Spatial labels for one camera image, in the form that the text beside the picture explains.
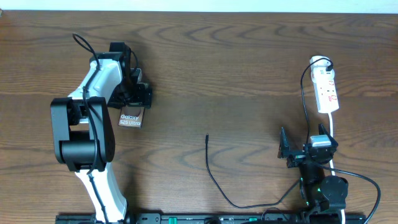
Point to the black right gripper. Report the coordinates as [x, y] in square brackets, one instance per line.
[283, 151]

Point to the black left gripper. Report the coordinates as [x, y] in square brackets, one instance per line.
[138, 100]

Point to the Galaxy S25 Ultra smartphone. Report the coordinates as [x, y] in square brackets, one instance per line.
[131, 117]

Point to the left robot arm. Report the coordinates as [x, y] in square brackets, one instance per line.
[83, 136]

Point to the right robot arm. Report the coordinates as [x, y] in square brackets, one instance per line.
[325, 195]

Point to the white power strip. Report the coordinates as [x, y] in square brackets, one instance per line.
[322, 75]

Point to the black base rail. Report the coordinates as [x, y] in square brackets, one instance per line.
[156, 218]

